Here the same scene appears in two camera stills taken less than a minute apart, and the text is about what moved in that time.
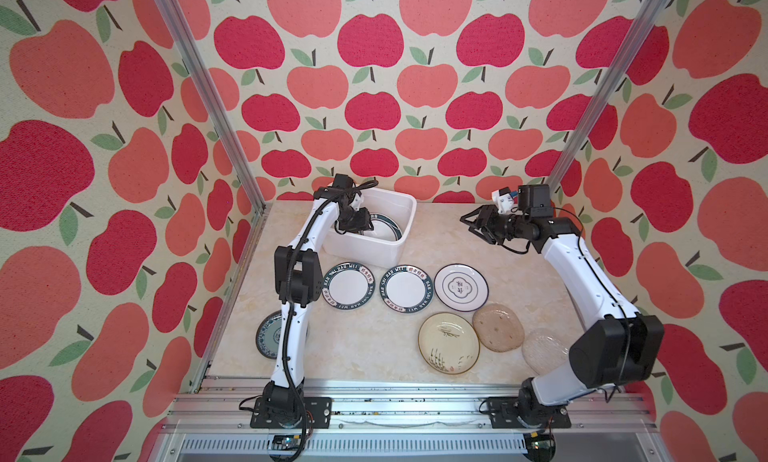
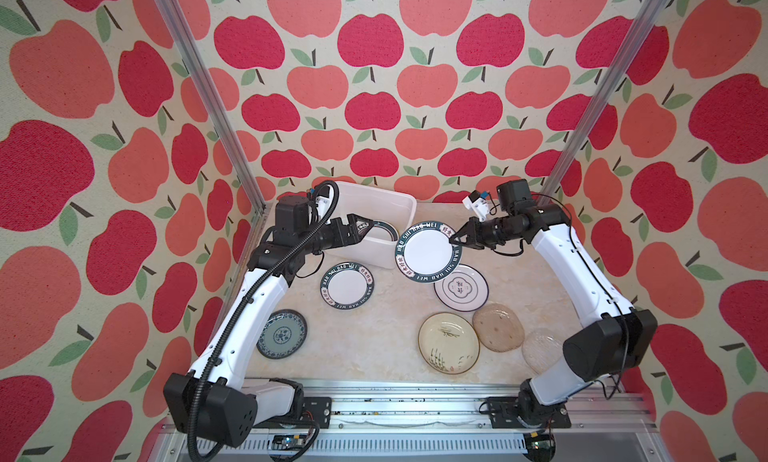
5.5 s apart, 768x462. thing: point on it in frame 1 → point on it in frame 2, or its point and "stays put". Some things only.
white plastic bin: (356, 248) stays put
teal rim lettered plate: (348, 285) stays put
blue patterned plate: (268, 335) stays put
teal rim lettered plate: (406, 289) → (425, 254)
